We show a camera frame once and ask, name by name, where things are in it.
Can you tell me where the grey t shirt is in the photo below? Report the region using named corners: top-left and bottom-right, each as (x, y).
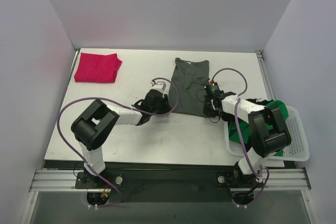
top-left (168, 58), bottom-right (209, 117)

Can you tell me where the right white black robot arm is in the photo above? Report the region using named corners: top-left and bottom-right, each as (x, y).
top-left (204, 81), bottom-right (291, 186)

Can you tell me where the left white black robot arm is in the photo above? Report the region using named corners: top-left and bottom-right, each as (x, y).
top-left (71, 89), bottom-right (171, 188)

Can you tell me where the green t shirt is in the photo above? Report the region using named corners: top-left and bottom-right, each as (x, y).
top-left (237, 100), bottom-right (291, 157)

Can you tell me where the folded red t shirt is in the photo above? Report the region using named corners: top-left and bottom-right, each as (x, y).
top-left (74, 52), bottom-right (122, 83)

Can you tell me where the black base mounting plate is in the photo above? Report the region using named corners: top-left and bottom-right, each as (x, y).
top-left (75, 162), bottom-right (263, 204)

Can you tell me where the white perforated plastic basket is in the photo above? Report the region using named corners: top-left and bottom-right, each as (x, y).
top-left (224, 106), bottom-right (310, 162)

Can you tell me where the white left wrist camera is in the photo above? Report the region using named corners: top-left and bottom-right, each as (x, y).
top-left (151, 81), bottom-right (167, 94)

